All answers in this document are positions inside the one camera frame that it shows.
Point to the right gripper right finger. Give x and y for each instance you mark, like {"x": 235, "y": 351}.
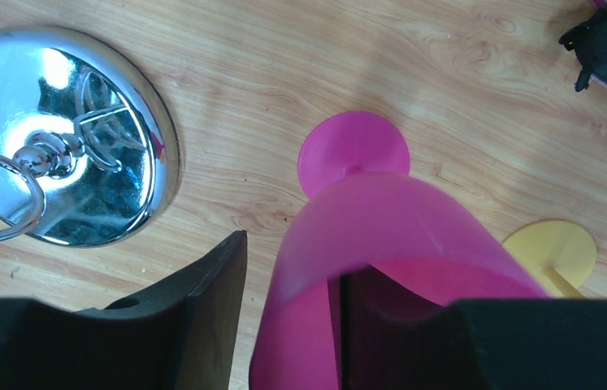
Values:
{"x": 486, "y": 344}

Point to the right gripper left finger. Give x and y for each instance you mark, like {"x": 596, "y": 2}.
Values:
{"x": 178, "y": 333}

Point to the pink plastic wine glass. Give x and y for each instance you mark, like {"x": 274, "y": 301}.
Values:
{"x": 373, "y": 252}

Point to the yellow plastic wine glass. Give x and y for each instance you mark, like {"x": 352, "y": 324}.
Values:
{"x": 558, "y": 254}

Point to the chrome wire glass rack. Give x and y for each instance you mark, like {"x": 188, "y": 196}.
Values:
{"x": 89, "y": 153}

